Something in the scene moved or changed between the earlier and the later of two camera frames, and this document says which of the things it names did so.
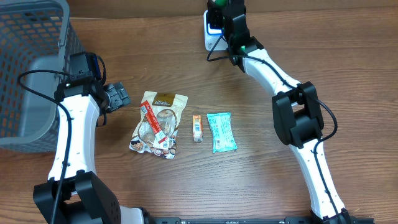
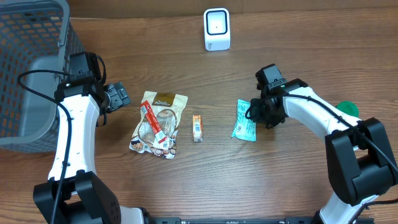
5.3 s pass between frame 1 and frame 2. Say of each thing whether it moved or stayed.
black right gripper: moved
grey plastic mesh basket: stayed
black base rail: stayed
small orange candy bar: stayed
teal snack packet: moved
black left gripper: stayed
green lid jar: moved
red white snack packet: stayed
